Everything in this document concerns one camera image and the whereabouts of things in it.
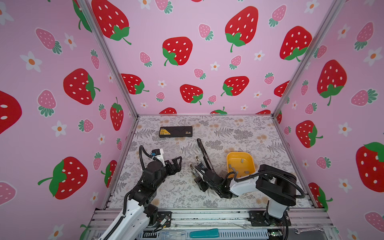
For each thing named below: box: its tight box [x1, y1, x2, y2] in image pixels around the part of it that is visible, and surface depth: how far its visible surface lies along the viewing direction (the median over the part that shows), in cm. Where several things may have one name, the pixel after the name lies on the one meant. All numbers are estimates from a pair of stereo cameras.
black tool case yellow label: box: [159, 126, 193, 138], surface depth 109 cm
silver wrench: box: [293, 224, 325, 235], surface depth 73 cm
